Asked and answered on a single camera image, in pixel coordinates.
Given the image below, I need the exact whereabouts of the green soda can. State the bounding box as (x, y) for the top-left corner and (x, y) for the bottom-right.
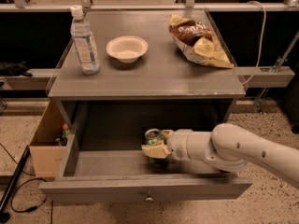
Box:
(145, 129), (167, 167)

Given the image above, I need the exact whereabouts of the cardboard box on floor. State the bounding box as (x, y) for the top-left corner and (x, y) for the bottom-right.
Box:
(29, 102), (66, 177)

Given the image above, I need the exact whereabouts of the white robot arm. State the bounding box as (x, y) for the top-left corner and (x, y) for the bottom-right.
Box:
(141, 123), (299, 188)

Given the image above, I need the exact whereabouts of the brown yellow chip bag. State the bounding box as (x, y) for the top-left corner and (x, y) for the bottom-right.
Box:
(169, 14), (234, 69)

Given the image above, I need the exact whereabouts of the small bottle in box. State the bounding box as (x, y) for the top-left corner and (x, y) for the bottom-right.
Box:
(56, 123), (70, 146)

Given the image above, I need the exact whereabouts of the grey cabinet with top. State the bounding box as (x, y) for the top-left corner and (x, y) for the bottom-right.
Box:
(45, 8), (249, 133)

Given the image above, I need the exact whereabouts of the black object on left shelf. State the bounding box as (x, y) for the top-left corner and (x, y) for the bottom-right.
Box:
(0, 61), (33, 77)

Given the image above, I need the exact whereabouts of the open grey top drawer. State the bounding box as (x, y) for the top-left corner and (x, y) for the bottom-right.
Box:
(38, 100), (254, 203)

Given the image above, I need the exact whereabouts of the black cable on floor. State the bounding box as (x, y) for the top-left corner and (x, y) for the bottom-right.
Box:
(0, 143), (49, 214)

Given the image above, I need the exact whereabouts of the white paper bowl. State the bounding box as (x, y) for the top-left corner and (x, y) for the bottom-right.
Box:
(106, 35), (149, 63)

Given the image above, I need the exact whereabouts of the clear plastic water bottle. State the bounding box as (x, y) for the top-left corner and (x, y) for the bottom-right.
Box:
(70, 6), (100, 75)

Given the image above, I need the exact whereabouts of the black bar on floor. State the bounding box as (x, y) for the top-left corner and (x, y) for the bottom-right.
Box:
(0, 147), (30, 224)

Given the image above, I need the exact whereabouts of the metal drawer knob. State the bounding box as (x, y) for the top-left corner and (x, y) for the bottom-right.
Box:
(145, 191), (154, 203)

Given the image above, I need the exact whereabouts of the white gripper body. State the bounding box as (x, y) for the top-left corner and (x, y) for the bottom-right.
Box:
(167, 129), (192, 161)

